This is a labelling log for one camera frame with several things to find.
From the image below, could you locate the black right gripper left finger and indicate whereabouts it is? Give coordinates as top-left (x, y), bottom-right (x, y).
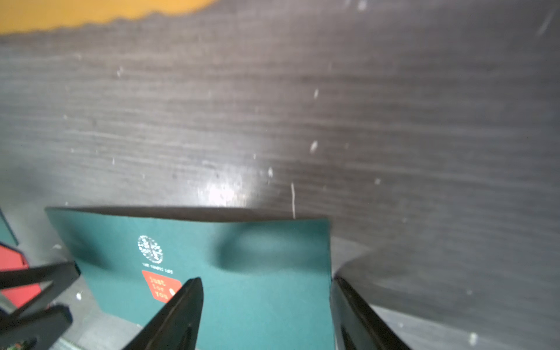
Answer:
top-left (124, 277), bottom-right (204, 350)

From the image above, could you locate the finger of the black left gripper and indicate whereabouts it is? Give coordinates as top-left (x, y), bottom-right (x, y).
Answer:
top-left (1, 305), bottom-right (73, 349)
top-left (11, 262), bottom-right (81, 315)

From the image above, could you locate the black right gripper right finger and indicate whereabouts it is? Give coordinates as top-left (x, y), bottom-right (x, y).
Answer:
top-left (330, 276), bottom-right (410, 350)

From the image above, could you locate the dark green envelope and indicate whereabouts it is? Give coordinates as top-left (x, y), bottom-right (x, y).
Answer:
top-left (0, 211), bottom-right (18, 247)
top-left (47, 209), bottom-right (335, 349)

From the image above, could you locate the yellow plastic storage box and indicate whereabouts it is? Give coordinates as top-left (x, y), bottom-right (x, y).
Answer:
top-left (1, 0), bottom-right (214, 35)

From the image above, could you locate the red envelope left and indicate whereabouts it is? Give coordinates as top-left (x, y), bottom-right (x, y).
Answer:
top-left (1, 244), bottom-right (42, 309)

